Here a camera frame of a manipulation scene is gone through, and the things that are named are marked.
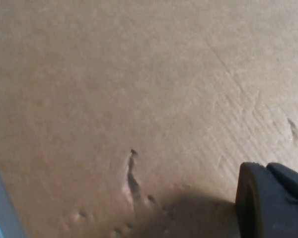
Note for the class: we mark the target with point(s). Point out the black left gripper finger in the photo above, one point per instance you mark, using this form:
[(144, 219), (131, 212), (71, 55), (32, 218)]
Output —
[(275, 205)]

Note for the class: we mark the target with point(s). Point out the brown cardboard drawer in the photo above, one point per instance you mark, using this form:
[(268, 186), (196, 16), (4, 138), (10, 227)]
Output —
[(139, 86)]

